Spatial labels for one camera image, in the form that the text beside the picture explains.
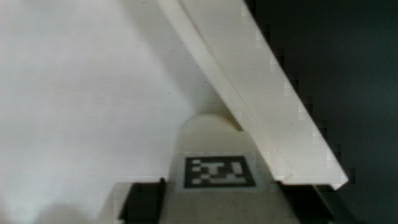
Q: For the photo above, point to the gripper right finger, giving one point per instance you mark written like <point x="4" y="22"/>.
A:
<point x="317" y="204"/>

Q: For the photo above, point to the white square tabletop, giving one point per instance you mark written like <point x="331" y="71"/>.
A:
<point x="116" y="67"/>

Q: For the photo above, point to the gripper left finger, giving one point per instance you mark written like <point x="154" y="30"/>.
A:
<point x="134" y="203"/>

